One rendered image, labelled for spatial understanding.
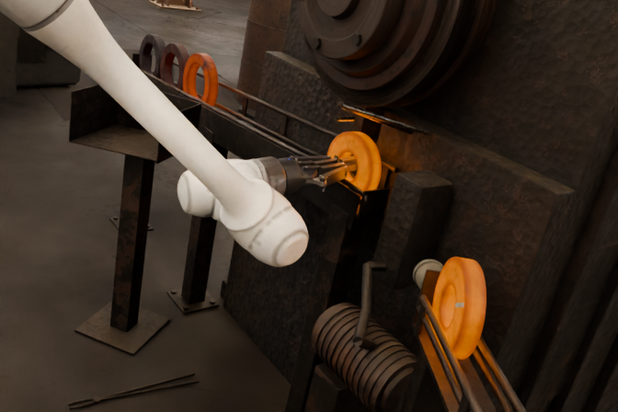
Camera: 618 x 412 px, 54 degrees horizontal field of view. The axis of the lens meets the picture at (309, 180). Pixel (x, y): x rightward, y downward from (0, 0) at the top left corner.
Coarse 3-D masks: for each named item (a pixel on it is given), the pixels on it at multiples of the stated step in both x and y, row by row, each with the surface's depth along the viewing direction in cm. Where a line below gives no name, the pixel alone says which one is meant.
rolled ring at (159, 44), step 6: (150, 36) 216; (156, 36) 215; (144, 42) 220; (150, 42) 216; (156, 42) 212; (162, 42) 213; (144, 48) 221; (150, 48) 222; (156, 48) 212; (162, 48) 212; (144, 54) 223; (150, 54) 224; (156, 54) 212; (144, 60) 224; (156, 60) 213; (144, 66) 224; (150, 66) 225; (156, 66) 213; (150, 72) 224; (156, 72) 214
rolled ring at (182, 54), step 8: (168, 48) 205; (176, 48) 200; (184, 48) 201; (168, 56) 207; (176, 56) 201; (184, 56) 198; (160, 64) 211; (168, 64) 210; (184, 64) 198; (160, 72) 212; (168, 72) 211; (168, 80) 210
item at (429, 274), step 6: (426, 270) 103; (432, 270) 103; (426, 276) 103; (432, 276) 103; (438, 276) 103; (426, 282) 104; (432, 282) 104; (426, 288) 104; (432, 288) 104; (420, 294) 104; (426, 294) 104; (432, 294) 104; (432, 300) 105; (414, 318) 105
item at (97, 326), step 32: (96, 96) 164; (96, 128) 168; (128, 128) 175; (128, 160) 164; (160, 160) 154; (128, 192) 167; (128, 224) 170; (128, 256) 173; (128, 288) 177; (96, 320) 185; (128, 320) 181; (160, 320) 191; (128, 352) 175
